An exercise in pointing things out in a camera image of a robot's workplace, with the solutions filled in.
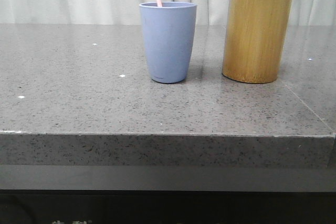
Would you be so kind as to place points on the blue plastic cup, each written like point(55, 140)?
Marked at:
point(168, 35)

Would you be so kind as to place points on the bamboo cylinder holder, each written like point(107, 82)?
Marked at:
point(255, 35)

